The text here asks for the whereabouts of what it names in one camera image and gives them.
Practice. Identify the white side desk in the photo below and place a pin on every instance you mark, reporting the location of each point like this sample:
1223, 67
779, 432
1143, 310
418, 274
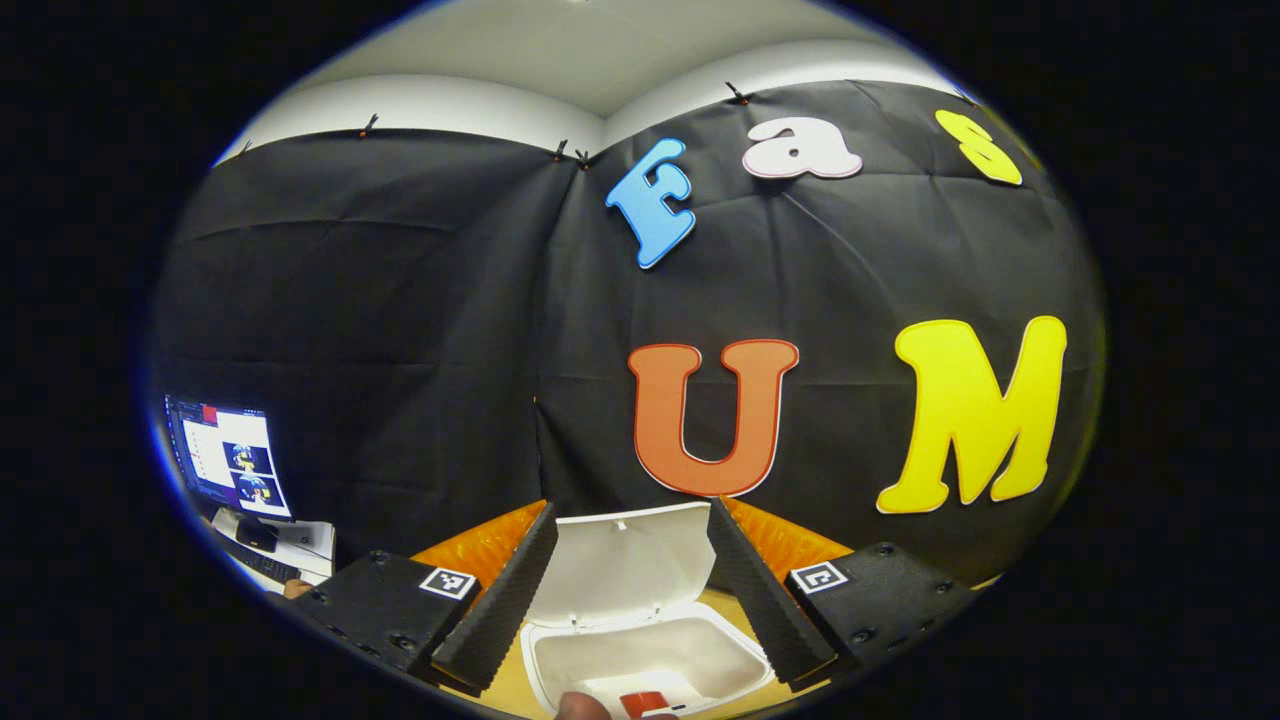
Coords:
305, 545

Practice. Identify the red pop can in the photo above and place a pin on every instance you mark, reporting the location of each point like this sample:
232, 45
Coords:
642, 704

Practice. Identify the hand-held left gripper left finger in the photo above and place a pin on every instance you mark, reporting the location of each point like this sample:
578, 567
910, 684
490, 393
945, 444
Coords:
505, 595

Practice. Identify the white desktop garbage bin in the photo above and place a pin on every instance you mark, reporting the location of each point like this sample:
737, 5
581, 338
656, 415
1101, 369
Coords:
625, 565

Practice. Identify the wooden desktop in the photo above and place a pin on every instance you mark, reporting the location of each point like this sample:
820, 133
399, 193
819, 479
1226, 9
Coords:
514, 700

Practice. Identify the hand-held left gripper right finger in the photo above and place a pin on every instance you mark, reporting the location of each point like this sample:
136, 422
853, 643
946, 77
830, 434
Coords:
760, 600

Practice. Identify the black backdrop cloth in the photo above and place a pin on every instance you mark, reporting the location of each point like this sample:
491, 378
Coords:
420, 300

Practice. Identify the computer monitor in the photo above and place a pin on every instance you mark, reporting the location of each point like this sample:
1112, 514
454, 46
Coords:
230, 460

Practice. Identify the black keyboard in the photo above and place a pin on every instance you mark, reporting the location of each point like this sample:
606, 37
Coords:
262, 567

